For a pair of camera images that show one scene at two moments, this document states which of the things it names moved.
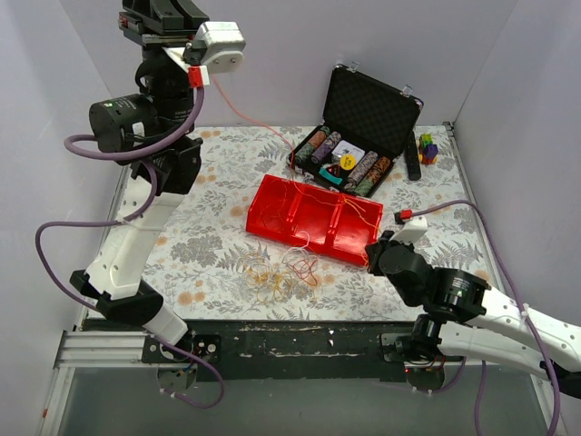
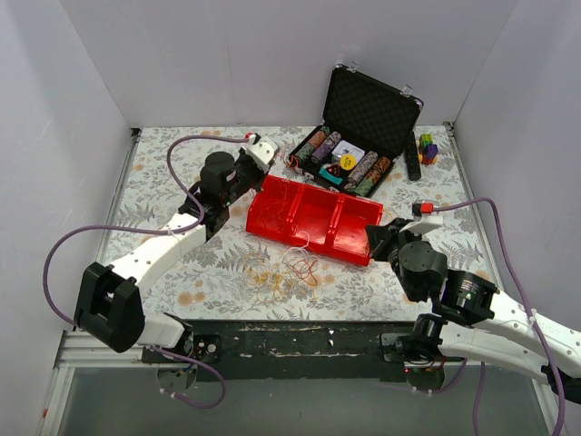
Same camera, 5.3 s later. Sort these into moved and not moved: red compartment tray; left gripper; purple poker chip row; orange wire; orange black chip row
Moved: orange wire; left gripper
Not moved: red compartment tray; purple poker chip row; orange black chip row
